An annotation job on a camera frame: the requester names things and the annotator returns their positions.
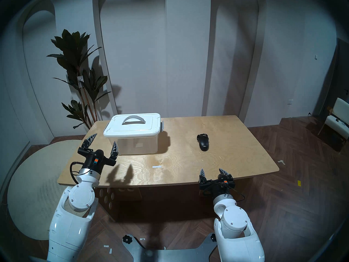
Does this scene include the tall green leafy plant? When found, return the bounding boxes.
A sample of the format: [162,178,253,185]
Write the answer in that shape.
[46,29,112,129]

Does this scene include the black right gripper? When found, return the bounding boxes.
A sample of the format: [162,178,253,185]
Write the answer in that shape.
[198,168,235,199]

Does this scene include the white lid with grey handle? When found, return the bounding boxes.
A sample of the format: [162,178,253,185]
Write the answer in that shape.
[103,113,162,137]

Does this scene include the round beige rug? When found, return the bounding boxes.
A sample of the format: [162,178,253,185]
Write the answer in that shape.
[7,140,96,240]

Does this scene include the light wooden table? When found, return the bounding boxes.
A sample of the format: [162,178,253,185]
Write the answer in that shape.
[57,115,280,222]

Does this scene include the white upholstered chair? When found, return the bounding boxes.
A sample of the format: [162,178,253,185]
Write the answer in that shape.
[318,98,349,140]

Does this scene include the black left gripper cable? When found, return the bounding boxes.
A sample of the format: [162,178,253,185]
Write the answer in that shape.
[70,162,85,185]

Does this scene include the black computer mouse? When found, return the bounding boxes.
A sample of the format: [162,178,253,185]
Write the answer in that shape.
[197,133,210,151]

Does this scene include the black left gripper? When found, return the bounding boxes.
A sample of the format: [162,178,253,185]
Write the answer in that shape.
[78,133,119,176]

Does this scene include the clear plastic storage container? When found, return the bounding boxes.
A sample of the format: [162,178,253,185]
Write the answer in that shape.
[107,121,164,155]

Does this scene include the grey metal robot base plate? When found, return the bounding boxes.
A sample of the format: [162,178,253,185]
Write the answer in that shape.
[122,233,220,262]

